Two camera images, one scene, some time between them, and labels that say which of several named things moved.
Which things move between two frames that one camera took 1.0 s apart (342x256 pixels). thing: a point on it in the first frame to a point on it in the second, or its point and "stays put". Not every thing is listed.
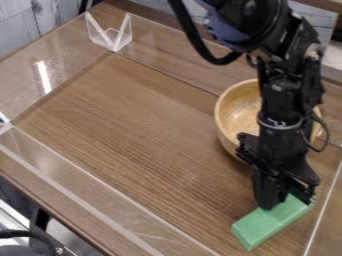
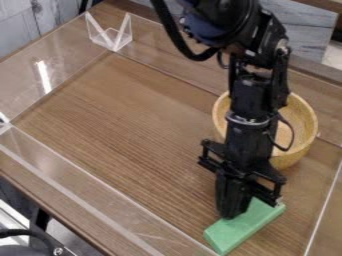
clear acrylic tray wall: [85, 201] stays put
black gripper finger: [272, 189] to [234, 194]
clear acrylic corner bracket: [110, 38] stays put
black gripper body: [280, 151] to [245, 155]
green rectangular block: [265, 221] to [233, 230]
